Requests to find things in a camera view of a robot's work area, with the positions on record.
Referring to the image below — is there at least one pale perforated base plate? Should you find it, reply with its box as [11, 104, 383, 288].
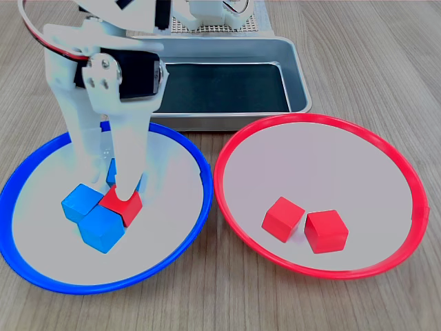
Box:
[170, 12, 260, 34]

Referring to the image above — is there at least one red and black cable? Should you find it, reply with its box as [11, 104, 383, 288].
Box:
[17, 0, 91, 63]

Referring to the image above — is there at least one steel tray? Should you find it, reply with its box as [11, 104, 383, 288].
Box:
[129, 34, 313, 132]

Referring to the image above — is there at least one red-rimmed white plate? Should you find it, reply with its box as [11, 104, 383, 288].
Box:
[213, 112, 431, 281]

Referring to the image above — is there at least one grey cloth mat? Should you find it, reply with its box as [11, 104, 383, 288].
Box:
[158, 0, 276, 37]

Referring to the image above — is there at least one red cube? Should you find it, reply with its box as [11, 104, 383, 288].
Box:
[303, 209, 349, 254]
[261, 196, 306, 243]
[99, 183, 143, 228]

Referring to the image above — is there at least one blue-rimmed white plate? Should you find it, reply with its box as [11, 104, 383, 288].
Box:
[0, 119, 214, 296]

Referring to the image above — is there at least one blue cube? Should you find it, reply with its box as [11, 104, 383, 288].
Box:
[105, 157, 144, 192]
[61, 183, 104, 223]
[77, 205, 126, 255]

